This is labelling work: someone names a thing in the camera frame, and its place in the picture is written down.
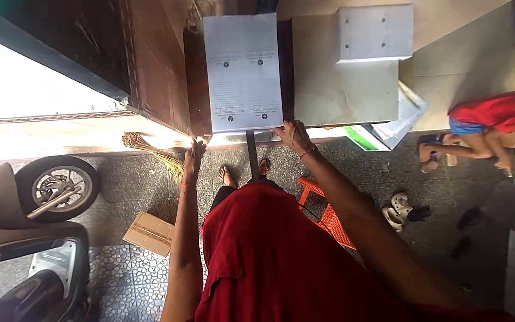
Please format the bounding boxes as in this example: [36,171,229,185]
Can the dark metal bar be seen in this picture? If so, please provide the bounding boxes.
[246,130,260,182]

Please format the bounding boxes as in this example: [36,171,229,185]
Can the stack of printed white sheets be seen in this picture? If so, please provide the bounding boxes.
[203,13,284,134]

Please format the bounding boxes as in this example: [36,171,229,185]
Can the beige perforated clog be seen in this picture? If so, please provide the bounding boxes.
[391,192,414,220]
[381,206,405,233]

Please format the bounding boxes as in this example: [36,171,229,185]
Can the bundle of broom sticks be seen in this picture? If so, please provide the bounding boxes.
[122,131,185,185]

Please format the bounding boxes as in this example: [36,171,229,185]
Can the person's legs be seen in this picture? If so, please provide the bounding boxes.
[209,158,272,213]

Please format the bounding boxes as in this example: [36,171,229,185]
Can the flattened brown cardboard box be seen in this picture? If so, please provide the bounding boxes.
[122,211,175,258]

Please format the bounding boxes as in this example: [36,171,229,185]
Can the pile of white papers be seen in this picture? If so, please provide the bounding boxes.
[371,80,429,150]

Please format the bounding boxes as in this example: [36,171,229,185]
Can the person's right hand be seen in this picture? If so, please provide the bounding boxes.
[270,119,317,158]

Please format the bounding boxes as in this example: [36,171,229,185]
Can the white block with four dots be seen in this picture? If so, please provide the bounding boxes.
[335,4,414,64]

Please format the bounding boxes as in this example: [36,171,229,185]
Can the green and white folder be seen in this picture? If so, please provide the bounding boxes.
[343,124,392,152]

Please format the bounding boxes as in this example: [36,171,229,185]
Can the large dark panel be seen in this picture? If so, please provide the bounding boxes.
[0,0,132,104]

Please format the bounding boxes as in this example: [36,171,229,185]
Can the beige box-like table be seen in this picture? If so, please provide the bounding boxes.
[292,14,400,129]

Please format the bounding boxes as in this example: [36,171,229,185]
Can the person's left hand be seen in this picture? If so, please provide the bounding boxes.
[184,136,207,186]

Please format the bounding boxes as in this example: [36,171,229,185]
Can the orange woven plastic chair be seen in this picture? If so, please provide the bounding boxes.
[297,176,357,250]

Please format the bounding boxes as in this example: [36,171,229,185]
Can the person's left forearm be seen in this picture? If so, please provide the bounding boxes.
[160,182,204,322]

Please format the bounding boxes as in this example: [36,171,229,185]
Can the person's right forearm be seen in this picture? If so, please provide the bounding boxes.
[300,147,479,310]

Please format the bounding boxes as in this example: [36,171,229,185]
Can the dark brown wooden stand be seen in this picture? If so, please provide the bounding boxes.
[183,18,295,137]

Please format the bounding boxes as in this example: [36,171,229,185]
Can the person's body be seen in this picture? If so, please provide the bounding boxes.
[193,180,515,322]

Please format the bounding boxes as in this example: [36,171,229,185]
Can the motor scooter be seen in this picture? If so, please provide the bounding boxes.
[0,155,102,322]

